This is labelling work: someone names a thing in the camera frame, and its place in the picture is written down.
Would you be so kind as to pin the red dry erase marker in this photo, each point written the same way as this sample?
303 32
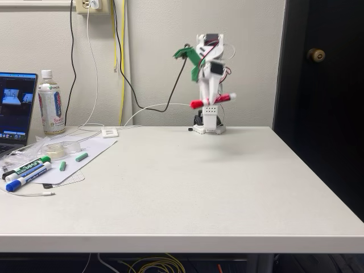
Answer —
224 97

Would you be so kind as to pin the green dry erase marker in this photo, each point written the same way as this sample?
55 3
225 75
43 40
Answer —
31 165

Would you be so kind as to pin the blue dry erase marker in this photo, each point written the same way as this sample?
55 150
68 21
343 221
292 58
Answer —
13 185

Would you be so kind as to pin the black dry erase marker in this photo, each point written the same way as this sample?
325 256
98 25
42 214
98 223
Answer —
8 175

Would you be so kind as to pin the brass door knob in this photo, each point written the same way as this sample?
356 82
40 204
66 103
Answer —
315 55

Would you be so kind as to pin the white flat adapter box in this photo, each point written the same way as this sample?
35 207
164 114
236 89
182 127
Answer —
110 132

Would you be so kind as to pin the white paper sheet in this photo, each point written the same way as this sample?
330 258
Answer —
96 148

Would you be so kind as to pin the dark door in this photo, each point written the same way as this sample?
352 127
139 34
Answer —
335 128

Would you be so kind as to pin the white charger plug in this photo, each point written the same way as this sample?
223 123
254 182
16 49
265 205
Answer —
94 4

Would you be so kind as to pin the small green cylinder piece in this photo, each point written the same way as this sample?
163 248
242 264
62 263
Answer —
81 157
62 166

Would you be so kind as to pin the plastic tea bottle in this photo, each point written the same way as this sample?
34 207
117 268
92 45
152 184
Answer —
51 108

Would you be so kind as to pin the clear round tape container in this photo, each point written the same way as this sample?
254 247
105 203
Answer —
61 149

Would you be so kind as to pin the grey mesh mat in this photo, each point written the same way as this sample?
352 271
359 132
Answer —
74 179

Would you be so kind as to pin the grey table leg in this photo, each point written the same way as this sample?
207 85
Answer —
261 263

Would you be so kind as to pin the small black flat item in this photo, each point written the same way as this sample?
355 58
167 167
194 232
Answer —
47 186

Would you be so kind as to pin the clear plastic bags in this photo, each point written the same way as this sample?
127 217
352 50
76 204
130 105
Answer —
25 152

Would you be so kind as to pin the grey laptop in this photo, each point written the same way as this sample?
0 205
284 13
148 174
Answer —
14 108

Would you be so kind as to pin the green camera mount with board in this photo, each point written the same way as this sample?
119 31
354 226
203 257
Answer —
193 58

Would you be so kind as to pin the beige wall outlet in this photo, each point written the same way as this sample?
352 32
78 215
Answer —
82 7

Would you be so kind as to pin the white wall trim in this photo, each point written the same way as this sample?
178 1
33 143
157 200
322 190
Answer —
34 7

